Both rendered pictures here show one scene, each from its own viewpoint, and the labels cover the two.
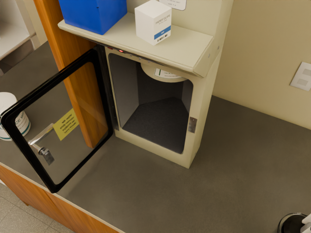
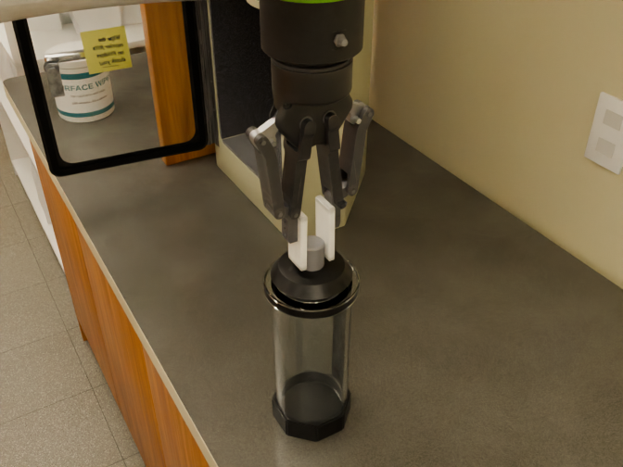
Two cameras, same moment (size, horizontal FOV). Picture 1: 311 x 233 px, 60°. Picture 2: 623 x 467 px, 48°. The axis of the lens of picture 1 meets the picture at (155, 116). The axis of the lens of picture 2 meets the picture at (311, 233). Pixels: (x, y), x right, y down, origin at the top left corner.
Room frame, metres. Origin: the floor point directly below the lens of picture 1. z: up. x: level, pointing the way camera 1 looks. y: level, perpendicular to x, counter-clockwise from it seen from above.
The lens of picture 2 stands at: (-0.33, -0.67, 1.66)
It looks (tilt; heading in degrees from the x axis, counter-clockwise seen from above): 36 degrees down; 32
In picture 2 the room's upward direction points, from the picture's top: straight up
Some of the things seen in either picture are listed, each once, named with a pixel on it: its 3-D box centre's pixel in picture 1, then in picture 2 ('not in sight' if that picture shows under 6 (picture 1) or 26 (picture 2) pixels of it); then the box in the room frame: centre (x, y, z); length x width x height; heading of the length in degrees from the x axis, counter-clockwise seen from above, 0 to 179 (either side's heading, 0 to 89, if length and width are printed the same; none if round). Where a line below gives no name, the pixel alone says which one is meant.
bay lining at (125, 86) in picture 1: (166, 84); (306, 62); (0.66, -0.04, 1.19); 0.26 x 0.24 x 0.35; 63
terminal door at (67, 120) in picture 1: (71, 127); (115, 64); (0.48, 0.25, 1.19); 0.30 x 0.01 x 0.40; 145
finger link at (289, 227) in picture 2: not in sight; (282, 221); (0.15, -0.33, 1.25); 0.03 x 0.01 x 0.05; 152
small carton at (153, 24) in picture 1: (153, 22); not in sight; (0.48, 0.00, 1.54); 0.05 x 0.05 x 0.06; 46
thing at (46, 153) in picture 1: (47, 156); (55, 80); (0.39, 0.30, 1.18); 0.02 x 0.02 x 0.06; 55
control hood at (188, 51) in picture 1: (134, 49); not in sight; (0.50, 0.05, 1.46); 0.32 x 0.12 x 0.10; 63
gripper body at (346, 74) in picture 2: not in sight; (311, 98); (0.18, -0.35, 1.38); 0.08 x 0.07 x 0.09; 152
